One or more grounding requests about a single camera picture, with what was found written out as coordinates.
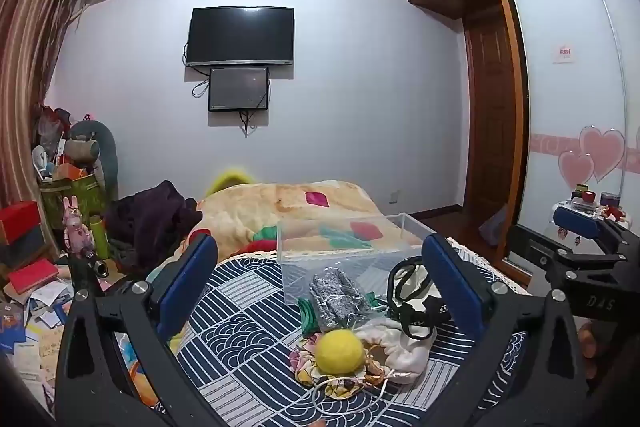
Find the yellow curved cushion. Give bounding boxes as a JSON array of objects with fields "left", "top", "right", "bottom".
[{"left": 206, "top": 167, "right": 257, "bottom": 196}]

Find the beige patchwork blanket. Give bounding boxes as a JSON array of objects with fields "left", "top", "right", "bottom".
[{"left": 147, "top": 179, "right": 437, "bottom": 273}]

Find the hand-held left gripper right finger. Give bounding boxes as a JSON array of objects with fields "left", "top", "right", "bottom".
[{"left": 415, "top": 234, "right": 589, "bottom": 427}]

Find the navy patterned bedsheet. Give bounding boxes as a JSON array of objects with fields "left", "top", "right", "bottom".
[{"left": 172, "top": 237, "right": 532, "bottom": 427}]

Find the yellow felt ball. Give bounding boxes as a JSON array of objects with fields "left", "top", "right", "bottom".
[{"left": 315, "top": 329, "right": 365, "bottom": 377}]

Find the pile of scattered papers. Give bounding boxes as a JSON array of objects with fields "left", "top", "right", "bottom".
[{"left": 0, "top": 277, "right": 77, "bottom": 388}]

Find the grey plush toy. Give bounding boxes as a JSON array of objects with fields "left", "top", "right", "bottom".
[{"left": 69, "top": 119, "right": 120, "bottom": 204}]

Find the floral scrunchie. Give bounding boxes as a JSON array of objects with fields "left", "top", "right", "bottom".
[{"left": 288, "top": 333, "right": 387, "bottom": 401}]

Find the black wall television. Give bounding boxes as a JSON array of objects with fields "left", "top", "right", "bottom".
[{"left": 183, "top": 7, "right": 296, "bottom": 68}]

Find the small black monitor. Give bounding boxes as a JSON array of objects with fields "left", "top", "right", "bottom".
[{"left": 208, "top": 67, "right": 271, "bottom": 112}]

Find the green paper bag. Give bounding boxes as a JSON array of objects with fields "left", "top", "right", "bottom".
[{"left": 40, "top": 173, "right": 109, "bottom": 234}]

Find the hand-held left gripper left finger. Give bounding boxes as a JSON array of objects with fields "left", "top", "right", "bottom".
[{"left": 55, "top": 233, "right": 226, "bottom": 427}]

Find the brown wooden door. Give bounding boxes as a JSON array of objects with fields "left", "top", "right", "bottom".
[{"left": 462, "top": 18, "right": 522, "bottom": 253}]

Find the black strap headband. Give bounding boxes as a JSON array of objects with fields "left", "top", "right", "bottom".
[{"left": 387, "top": 255, "right": 452, "bottom": 341}]

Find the person's right hand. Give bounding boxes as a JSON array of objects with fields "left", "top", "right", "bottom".
[{"left": 578, "top": 322, "right": 602, "bottom": 381}]

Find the dark purple clothing pile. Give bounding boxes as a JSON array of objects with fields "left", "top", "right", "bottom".
[{"left": 102, "top": 180, "right": 204, "bottom": 274}]

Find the pink rabbit toy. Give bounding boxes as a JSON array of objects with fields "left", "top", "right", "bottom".
[{"left": 62, "top": 195, "right": 94, "bottom": 254}]

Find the thin white cord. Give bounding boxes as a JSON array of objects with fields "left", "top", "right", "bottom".
[{"left": 312, "top": 366, "right": 397, "bottom": 419}]

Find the green cylinder bottle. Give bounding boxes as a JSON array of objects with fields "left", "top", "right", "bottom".
[{"left": 88, "top": 215, "right": 110, "bottom": 259}]

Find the striped brown curtain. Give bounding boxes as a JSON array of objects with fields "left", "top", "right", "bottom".
[{"left": 0, "top": 0, "right": 90, "bottom": 210}]

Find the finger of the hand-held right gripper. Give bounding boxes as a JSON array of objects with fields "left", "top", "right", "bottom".
[
  {"left": 506, "top": 224, "right": 628, "bottom": 289},
  {"left": 552, "top": 204, "right": 635, "bottom": 254}
]

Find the clear plastic box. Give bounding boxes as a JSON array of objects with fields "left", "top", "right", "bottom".
[{"left": 276, "top": 213, "right": 436, "bottom": 306}]

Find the green fabric headband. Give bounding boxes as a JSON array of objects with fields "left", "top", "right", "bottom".
[{"left": 298, "top": 291, "right": 383, "bottom": 339}]

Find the red box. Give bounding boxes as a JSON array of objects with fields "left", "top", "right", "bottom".
[{"left": 0, "top": 201, "right": 42, "bottom": 249}]

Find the black flashlight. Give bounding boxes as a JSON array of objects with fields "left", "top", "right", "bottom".
[{"left": 81, "top": 249, "right": 111, "bottom": 279}]

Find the white fabric pouch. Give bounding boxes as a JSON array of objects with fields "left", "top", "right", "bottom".
[{"left": 356, "top": 267, "right": 439, "bottom": 384}]

